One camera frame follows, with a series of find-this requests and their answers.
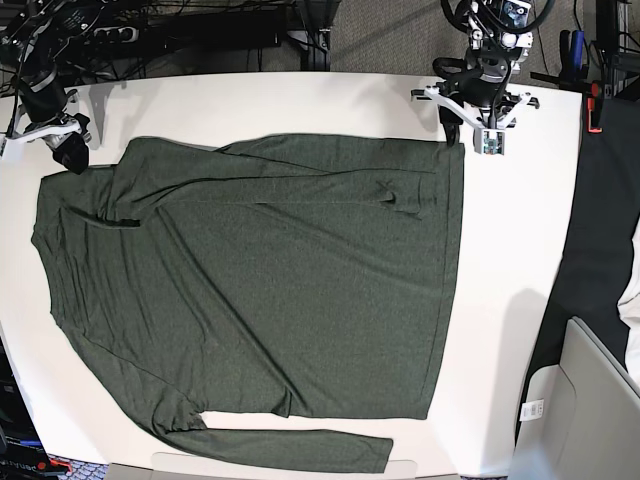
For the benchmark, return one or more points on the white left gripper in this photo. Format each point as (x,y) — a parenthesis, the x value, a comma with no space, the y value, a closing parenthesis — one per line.
(489,136)

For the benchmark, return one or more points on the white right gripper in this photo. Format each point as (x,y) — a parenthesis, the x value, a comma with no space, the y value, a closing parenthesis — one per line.
(65,137)

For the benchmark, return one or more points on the dark green long-sleeve shirt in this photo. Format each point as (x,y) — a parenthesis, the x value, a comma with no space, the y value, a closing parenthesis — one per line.
(294,275)

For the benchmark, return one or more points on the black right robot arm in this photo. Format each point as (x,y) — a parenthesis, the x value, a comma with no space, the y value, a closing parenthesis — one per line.
(30,47)

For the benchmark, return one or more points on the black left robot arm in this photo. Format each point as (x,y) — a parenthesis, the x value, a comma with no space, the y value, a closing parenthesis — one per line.
(472,89)

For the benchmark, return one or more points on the black power strip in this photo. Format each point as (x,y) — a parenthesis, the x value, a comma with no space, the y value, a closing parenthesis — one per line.
(116,35)

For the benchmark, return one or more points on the red clamp on table edge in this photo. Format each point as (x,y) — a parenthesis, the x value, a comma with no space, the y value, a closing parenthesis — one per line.
(593,108)

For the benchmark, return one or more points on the dark grey cloth sheet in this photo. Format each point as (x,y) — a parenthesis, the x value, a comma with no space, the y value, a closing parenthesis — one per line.
(596,263)

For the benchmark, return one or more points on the white cloth pile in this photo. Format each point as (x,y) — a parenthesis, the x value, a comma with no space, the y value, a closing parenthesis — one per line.
(628,307)

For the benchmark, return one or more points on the white barcode label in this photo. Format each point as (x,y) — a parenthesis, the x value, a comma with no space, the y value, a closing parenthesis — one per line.
(531,410)

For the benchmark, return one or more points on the black box with orange print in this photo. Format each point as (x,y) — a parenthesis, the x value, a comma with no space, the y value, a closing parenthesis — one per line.
(22,453)

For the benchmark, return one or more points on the grey plastic bin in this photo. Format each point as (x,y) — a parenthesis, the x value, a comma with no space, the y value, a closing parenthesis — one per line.
(590,425)

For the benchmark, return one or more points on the blue handled tool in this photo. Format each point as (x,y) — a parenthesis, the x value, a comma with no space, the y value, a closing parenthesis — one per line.
(576,53)

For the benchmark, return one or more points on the black aluminium frame post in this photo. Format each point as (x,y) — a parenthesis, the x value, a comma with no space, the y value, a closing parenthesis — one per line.
(315,46)

